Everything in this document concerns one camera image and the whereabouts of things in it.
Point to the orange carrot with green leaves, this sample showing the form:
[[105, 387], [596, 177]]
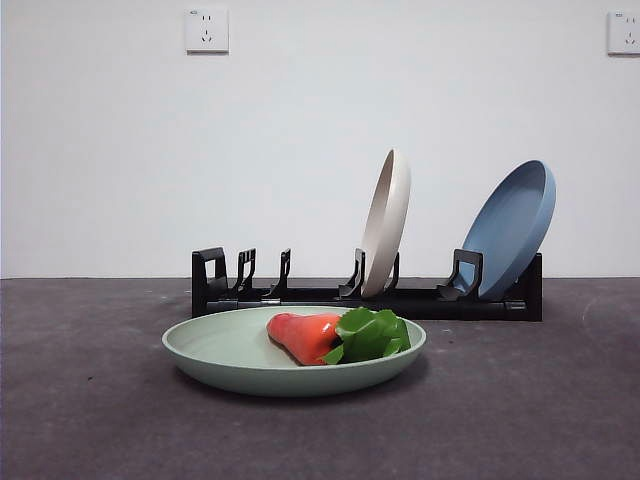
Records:
[[305, 335]]

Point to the green plate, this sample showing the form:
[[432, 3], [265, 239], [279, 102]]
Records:
[[225, 350]]

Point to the cream plate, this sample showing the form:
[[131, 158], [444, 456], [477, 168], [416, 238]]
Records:
[[389, 225]]

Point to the black plate rack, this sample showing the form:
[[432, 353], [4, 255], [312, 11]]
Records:
[[450, 305]]

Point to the blue plate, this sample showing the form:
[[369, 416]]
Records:
[[507, 230]]

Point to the white wall socket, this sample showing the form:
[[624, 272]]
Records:
[[625, 33], [207, 31]]

